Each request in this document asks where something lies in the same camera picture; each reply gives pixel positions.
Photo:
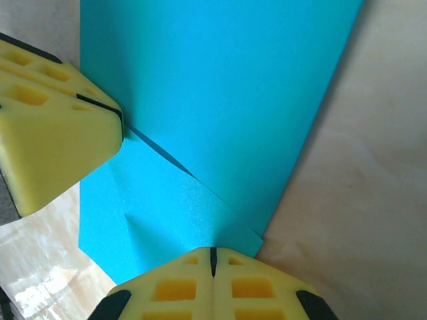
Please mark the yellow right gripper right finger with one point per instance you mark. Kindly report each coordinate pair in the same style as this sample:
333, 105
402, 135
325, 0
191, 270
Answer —
253, 293

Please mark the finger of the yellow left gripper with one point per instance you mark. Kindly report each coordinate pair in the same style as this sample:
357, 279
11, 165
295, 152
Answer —
50, 71
60, 150

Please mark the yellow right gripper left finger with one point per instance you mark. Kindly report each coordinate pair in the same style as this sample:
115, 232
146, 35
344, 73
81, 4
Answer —
173, 293

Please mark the blue square paper sheet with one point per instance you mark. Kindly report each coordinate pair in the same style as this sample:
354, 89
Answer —
217, 83

